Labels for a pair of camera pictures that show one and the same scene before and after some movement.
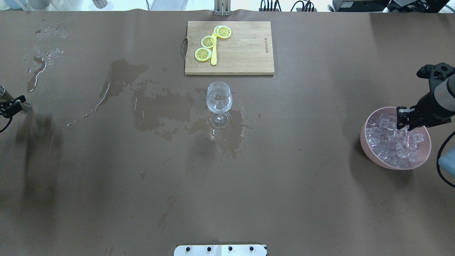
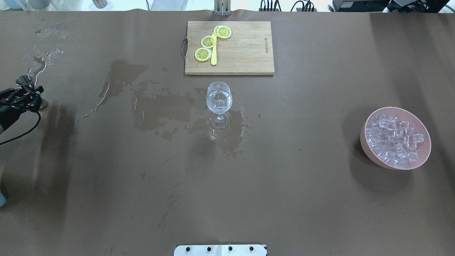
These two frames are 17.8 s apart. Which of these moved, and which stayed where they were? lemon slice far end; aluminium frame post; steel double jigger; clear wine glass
Moved: steel double jigger
Stayed: clear wine glass; aluminium frame post; lemon slice far end
